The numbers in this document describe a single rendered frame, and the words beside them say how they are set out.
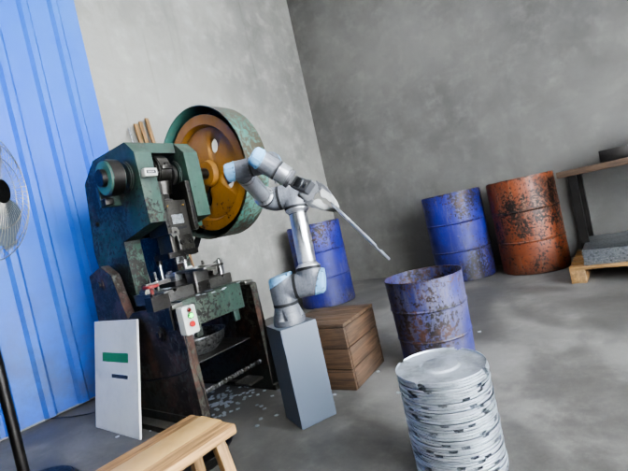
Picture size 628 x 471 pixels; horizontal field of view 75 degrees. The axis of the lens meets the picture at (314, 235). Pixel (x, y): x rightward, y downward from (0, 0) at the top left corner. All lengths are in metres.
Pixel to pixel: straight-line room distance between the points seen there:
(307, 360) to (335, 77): 4.34
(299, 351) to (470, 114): 3.59
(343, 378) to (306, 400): 0.34
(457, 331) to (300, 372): 0.83
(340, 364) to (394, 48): 3.98
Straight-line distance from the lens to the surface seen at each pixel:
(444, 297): 2.16
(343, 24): 5.76
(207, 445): 1.35
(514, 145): 4.75
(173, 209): 2.39
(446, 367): 1.43
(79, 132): 3.66
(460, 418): 1.38
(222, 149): 2.61
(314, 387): 1.97
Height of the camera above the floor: 0.87
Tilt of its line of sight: 2 degrees down
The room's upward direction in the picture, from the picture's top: 13 degrees counter-clockwise
